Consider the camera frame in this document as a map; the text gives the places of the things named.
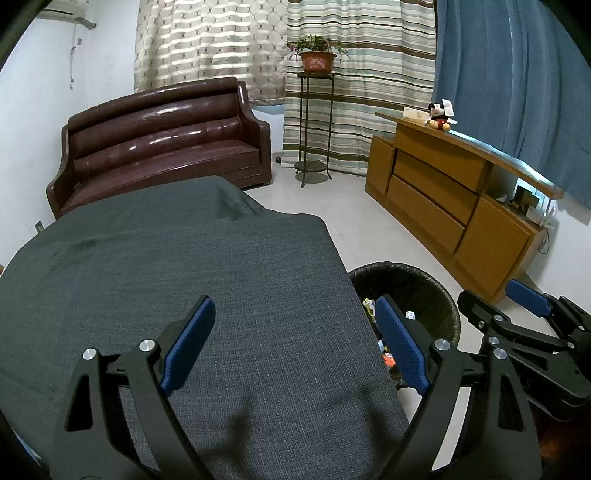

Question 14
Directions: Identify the brown leather sofa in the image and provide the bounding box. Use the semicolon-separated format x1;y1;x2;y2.
46;76;273;220

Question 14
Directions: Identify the dark grey tablecloth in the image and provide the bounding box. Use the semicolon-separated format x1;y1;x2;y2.
0;175;411;480

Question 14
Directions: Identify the striped curtain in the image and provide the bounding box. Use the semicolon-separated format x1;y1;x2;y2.
283;0;437;178

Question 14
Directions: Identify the air conditioner cable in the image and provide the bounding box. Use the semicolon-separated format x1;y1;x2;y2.
69;39;84;90

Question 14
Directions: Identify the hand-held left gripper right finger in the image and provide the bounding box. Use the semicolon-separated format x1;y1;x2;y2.
374;294;543;480

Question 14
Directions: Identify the blue curtain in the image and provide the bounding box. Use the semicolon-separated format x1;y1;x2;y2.
431;0;591;210

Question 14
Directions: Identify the mouse plush toy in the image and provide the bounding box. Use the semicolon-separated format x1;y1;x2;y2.
424;98;459;134

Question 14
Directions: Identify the black metal plant stand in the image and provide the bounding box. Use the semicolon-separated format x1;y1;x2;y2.
294;71;335;188

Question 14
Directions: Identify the white air conditioner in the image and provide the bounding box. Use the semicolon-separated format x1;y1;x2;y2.
37;0;98;29

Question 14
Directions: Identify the beige patterned curtain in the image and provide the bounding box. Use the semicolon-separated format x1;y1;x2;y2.
134;0;291;107

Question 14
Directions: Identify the potted plant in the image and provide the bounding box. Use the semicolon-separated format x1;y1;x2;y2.
288;34;350;75

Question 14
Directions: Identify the black lined trash bin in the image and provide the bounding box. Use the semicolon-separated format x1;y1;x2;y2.
347;261;462;393

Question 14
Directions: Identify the wooden cabinet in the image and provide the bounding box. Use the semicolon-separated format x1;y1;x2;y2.
364;111;565;303

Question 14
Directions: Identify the small dark box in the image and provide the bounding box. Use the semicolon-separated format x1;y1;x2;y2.
513;185;541;214

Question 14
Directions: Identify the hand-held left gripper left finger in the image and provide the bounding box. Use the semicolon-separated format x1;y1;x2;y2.
51;295;217;480

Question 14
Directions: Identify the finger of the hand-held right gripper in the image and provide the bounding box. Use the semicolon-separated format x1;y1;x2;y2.
505;278;591;343
457;288;563;359

